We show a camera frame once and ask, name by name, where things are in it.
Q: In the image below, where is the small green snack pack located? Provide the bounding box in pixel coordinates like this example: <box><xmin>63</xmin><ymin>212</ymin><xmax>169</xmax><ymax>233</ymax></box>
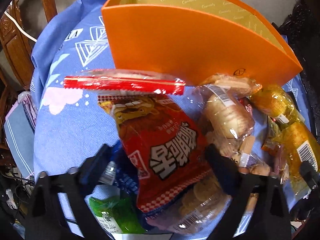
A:
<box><xmin>89</xmin><ymin>196</ymin><xmax>146</xmax><ymax>234</ymax></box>

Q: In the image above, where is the golden snack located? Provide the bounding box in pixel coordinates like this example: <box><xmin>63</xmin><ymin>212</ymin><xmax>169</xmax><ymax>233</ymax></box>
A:
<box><xmin>272</xmin><ymin>121</ymin><xmax>319</xmax><ymax>198</ymax></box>
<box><xmin>249</xmin><ymin>84</ymin><xmax>298</xmax><ymax>127</ymax></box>

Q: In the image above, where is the blue snack bag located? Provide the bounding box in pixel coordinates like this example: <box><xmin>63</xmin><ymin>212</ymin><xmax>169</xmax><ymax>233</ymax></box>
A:
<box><xmin>99</xmin><ymin>141</ymin><xmax>139</xmax><ymax>195</ymax></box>

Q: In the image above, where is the round bun clear pack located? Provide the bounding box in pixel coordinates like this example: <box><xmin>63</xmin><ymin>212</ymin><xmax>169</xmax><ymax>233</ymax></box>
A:
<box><xmin>197</xmin><ymin>85</ymin><xmax>255</xmax><ymax>158</ymax></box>

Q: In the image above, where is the carved wooden chair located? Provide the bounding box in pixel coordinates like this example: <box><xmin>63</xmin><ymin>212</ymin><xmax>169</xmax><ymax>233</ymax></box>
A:
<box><xmin>0</xmin><ymin>0</ymin><xmax>59</xmax><ymax>91</ymax></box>

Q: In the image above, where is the white power cable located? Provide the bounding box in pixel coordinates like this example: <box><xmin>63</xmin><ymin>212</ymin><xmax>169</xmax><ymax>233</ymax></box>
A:
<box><xmin>3</xmin><ymin>11</ymin><xmax>38</xmax><ymax>43</ymax></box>

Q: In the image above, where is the red chip bag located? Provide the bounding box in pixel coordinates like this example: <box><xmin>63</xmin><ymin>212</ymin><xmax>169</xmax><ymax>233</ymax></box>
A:
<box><xmin>98</xmin><ymin>94</ymin><xmax>210</xmax><ymax>213</ymax></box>

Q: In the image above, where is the brown triangular snack pack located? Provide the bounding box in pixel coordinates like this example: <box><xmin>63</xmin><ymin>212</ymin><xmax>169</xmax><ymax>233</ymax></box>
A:
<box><xmin>232</xmin><ymin>134</ymin><xmax>272</xmax><ymax>177</ymax></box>

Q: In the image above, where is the blue patterned tablecloth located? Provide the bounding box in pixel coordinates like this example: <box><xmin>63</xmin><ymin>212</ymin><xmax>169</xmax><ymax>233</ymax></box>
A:
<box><xmin>29</xmin><ymin>0</ymin><xmax>313</xmax><ymax>240</ymax></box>

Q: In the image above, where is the dark carved wooden furniture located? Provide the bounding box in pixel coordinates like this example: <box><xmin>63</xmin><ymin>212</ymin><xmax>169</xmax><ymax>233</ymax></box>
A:
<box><xmin>272</xmin><ymin>0</ymin><xmax>319</xmax><ymax>141</ymax></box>

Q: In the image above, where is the orange cardboard box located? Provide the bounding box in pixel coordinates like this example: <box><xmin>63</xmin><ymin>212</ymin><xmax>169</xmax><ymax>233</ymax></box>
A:
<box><xmin>101</xmin><ymin>0</ymin><xmax>303</xmax><ymax>85</ymax></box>

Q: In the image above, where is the clear round cracker pack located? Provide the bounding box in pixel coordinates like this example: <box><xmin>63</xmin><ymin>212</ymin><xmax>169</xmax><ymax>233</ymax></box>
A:
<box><xmin>147</xmin><ymin>172</ymin><xmax>231</xmax><ymax>235</ymax></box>

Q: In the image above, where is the folded striped cloth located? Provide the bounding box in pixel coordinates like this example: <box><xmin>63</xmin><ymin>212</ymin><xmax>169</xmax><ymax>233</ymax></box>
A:
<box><xmin>4</xmin><ymin>92</ymin><xmax>37</xmax><ymax>179</ymax></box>

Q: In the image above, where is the long bread clear pack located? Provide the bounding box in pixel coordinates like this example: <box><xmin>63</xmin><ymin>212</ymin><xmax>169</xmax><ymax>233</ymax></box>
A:
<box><xmin>200</xmin><ymin>74</ymin><xmax>262</xmax><ymax>98</ymax></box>

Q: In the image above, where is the red edged clear pack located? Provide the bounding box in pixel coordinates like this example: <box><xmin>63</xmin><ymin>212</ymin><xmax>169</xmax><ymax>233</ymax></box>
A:
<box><xmin>63</xmin><ymin>69</ymin><xmax>185</xmax><ymax>95</ymax></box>

